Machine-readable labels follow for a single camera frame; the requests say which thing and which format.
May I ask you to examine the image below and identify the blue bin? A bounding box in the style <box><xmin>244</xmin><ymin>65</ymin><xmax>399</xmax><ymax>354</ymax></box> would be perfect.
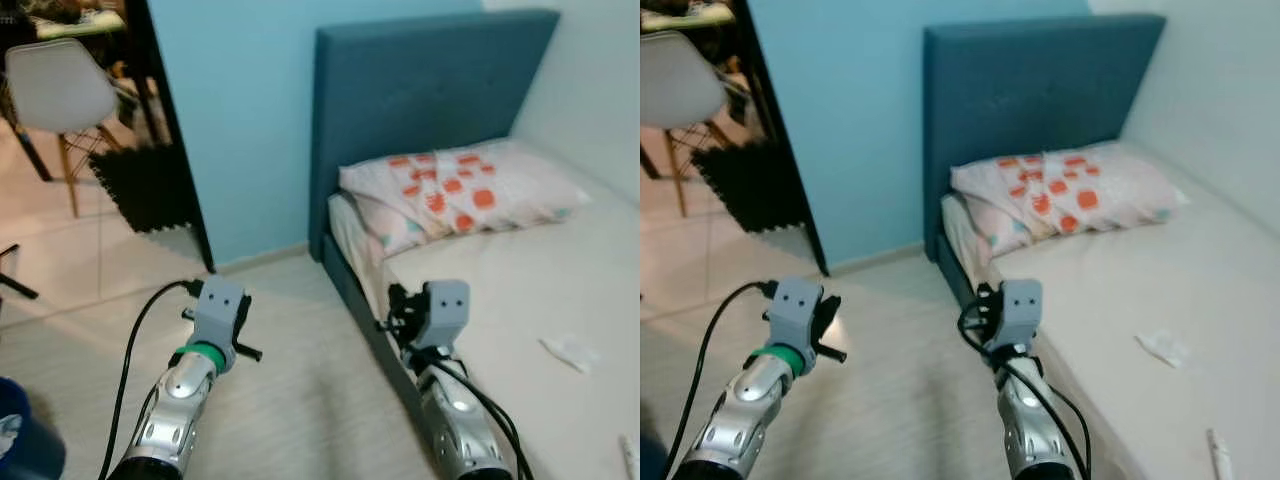
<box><xmin>0</xmin><ymin>378</ymin><xmax>66</xmax><ymax>480</ymax></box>
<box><xmin>640</xmin><ymin>425</ymin><xmax>666</xmax><ymax>480</ymax></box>

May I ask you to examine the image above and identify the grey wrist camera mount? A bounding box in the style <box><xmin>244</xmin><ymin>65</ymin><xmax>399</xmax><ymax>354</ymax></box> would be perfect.
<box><xmin>408</xmin><ymin>281</ymin><xmax>471</xmax><ymax>351</ymax></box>
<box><xmin>770</xmin><ymin>278</ymin><xmax>824</xmax><ymax>376</ymax></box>
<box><xmin>985</xmin><ymin>280</ymin><xmax>1043</xmax><ymax>351</ymax></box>
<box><xmin>190</xmin><ymin>277</ymin><xmax>250</xmax><ymax>373</ymax></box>

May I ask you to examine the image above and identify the black foam floor mat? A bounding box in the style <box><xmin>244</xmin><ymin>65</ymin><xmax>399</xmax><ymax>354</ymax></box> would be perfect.
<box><xmin>88</xmin><ymin>145</ymin><xmax>201</xmax><ymax>236</ymax></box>
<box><xmin>690</xmin><ymin>140</ymin><xmax>816</xmax><ymax>236</ymax></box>

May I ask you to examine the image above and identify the cream sheeted mattress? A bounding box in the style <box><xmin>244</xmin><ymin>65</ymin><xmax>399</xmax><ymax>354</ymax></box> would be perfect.
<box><xmin>328</xmin><ymin>140</ymin><xmax>641</xmax><ymax>480</ymax></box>
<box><xmin>940</xmin><ymin>150</ymin><xmax>1280</xmax><ymax>480</ymax></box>

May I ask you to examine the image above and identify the white tissue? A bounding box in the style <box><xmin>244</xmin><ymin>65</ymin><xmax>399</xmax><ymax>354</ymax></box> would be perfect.
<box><xmin>1135</xmin><ymin>330</ymin><xmax>1191</xmax><ymax>369</ymax></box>
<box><xmin>540</xmin><ymin>335</ymin><xmax>601</xmax><ymax>374</ymax></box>

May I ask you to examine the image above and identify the pink pillow with orange dots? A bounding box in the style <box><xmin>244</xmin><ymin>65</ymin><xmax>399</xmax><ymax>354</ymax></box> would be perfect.
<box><xmin>948</xmin><ymin>142</ymin><xmax>1191</xmax><ymax>269</ymax></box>
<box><xmin>338</xmin><ymin>140</ymin><xmax>593</xmax><ymax>259</ymax></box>

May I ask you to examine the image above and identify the black stand leg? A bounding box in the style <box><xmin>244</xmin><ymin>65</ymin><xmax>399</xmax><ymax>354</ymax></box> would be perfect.
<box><xmin>0</xmin><ymin>243</ymin><xmax>39</xmax><ymax>301</ymax></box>

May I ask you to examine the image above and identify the dark door frame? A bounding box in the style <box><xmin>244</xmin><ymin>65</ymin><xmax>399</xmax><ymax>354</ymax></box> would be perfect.
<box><xmin>733</xmin><ymin>0</ymin><xmax>830</xmax><ymax>277</ymax></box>
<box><xmin>122</xmin><ymin>0</ymin><xmax>217</xmax><ymax>274</ymax></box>

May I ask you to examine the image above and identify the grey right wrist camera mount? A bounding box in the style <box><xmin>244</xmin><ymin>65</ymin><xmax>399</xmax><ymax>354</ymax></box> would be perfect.
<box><xmin>408</xmin><ymin>281</ymin><xmax>471</xmax><ymax>351</ymax></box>
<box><xmin>985</xmin><ymin>280</ymin><xmax>1043</xmax><ymax>351</ymax></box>

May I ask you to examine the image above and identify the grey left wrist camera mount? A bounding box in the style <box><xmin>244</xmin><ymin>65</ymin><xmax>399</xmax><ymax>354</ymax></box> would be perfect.
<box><xmin>770</xmin><ymin>278</ymin><xmax>824</xmax><ymax>376</ymax></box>
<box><xmin>190</xmin><ymin>277</ymin><xmax>250</xmax><ymax>373</ymax></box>

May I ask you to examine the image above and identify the white chair with wooden legs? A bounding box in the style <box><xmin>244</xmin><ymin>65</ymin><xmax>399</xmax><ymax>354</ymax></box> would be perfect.
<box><xmin>640</xmin><ymin>30</ymin><xmax>741</xmax><ymax>219</ymax></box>
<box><xmin>5</xmin><ymin>38</ymin><xmax>126</xmax><ymax>219</ymax></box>

